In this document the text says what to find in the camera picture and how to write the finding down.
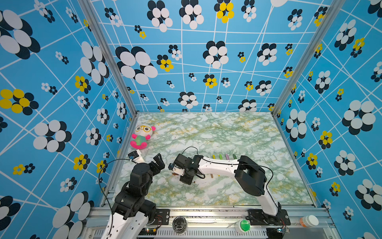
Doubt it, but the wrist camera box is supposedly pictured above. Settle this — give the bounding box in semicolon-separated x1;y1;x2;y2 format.
173;167;184;176
127;149;145;163

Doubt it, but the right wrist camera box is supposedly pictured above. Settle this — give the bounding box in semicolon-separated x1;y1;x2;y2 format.
173;167;184;176

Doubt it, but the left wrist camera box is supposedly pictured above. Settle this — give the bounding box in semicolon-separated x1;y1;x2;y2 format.
127;149;145;163

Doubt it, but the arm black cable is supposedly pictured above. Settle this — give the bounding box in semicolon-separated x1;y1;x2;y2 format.
97;158;132;237
181;146;275;198

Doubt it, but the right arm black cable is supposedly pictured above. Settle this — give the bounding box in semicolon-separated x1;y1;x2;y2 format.
181;146;275;198

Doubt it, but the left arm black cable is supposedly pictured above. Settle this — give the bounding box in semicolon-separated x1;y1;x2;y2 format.
97;158;132;237

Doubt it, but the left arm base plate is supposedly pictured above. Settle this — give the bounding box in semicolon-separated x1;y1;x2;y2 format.
148;209;170;226

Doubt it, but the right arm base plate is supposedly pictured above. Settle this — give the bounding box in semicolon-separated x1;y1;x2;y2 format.
245;209;291;226

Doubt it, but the white pink plush toy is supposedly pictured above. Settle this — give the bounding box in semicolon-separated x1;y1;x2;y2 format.
130;125;156;150

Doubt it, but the white orange bottle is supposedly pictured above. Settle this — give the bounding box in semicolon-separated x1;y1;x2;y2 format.
299;215;319;228

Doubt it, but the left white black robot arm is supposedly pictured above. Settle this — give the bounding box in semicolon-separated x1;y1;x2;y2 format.
102;150;165;239

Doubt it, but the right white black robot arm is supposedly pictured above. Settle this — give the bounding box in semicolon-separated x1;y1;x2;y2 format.
169;154;281;217

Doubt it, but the aluminium front frame rail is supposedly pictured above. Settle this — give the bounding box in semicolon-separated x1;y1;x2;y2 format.
86;205;335;229

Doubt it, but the green push button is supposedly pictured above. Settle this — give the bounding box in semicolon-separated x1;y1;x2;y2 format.
235;219;251;234

